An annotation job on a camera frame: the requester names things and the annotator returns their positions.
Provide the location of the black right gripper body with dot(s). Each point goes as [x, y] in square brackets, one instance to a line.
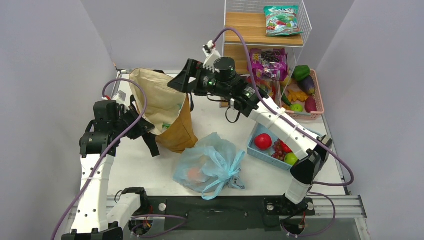
[208, 83]

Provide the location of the orange cloth tote bag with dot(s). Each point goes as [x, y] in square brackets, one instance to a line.
[161, 104]

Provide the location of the green toy apple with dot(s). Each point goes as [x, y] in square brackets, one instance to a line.
[290, 159]

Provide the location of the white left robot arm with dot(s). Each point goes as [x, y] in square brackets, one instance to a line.
[112, 121]

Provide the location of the pink plastic basket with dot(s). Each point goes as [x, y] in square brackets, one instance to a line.
[300, 115]

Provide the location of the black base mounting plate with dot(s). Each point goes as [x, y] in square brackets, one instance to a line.
[227, 213]

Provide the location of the teal candy bag top right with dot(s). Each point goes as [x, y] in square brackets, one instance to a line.
[281, 20]

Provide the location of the light blue plastic grocery bag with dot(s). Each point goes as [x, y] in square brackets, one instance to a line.
[210, 166]

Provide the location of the red toy apple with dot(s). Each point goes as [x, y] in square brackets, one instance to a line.
[263, 141]

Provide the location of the red candy bag bottom shelf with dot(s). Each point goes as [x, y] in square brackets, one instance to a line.
[267, 86]

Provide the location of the green toy bell pepper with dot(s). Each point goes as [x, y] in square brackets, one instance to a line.
[301, 72]

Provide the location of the small green toy lime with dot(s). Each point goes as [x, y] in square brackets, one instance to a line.
[296, 107]

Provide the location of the purple candy bag middle shelf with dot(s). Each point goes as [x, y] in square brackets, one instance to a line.
[269, 64]

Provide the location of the purple toy eggplant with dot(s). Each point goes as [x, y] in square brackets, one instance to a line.
[307, 85]

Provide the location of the maroon toy vegetable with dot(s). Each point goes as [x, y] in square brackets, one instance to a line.
[310, 105]

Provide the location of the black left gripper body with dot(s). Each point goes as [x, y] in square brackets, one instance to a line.
[127, 116]

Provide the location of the purple toy grapes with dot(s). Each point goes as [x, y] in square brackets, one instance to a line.
[278, 150]

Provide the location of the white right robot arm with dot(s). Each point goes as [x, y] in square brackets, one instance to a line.
[310, 149]

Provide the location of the white wire wooden shelf rack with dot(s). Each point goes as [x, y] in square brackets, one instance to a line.
[248, 18]

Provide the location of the green snack bag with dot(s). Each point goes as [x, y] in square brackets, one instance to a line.
[166, 126]

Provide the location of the red toy bell pepper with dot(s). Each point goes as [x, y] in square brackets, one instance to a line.
[285, 148]

